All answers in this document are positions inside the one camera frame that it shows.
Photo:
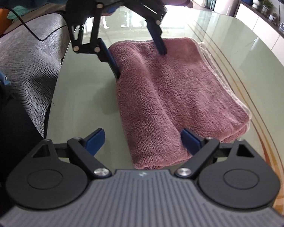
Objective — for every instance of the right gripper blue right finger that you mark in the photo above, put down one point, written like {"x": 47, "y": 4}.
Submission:
{"x": 194, "y": 143}

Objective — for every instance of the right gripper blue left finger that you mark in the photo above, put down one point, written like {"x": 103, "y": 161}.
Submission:
{"x": 87, "y": 146}

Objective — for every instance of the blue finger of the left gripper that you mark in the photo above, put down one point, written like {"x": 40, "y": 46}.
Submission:
{"x": 155, "y": 32}
{"x": 105, "y": 56}

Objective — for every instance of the pink terry towel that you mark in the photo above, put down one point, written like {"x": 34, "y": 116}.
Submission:
{"x": 158, "y": 96}

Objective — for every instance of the grey upholstered chair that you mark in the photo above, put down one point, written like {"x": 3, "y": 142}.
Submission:
{"x": 30, "y": 59}

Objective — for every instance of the white low tv cabinet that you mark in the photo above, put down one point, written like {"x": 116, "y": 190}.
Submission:
{"x": 269, "y": 33}

